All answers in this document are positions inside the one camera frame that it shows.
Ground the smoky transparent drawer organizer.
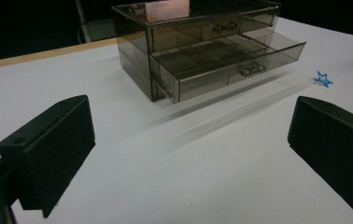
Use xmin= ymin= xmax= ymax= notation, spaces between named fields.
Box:
xmin=111 ymin=0 xmax=307 ymax=104

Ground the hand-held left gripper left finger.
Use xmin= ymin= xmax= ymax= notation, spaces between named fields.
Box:
xmin=0 ymin=94 xmax=96 ymax=218

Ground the smoky transparent closed drawer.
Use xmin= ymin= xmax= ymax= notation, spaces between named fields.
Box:
xmin=146 ymin=6 xmax=281 ymax=53

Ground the metal stand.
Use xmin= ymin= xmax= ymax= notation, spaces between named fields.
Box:
xmin=74 ymin=0 xmax=117 ymax=44

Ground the blue star hair clip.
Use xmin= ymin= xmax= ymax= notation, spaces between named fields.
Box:
xmin=313 ymin=70 xmax=334 ymax=89

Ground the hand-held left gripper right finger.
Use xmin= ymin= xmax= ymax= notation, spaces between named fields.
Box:
xmin=287 ymin=95 xmax=353 ymax=212

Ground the white card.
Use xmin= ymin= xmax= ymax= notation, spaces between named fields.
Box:
xmin=144 ymin=0 xmax=191 ymax=23

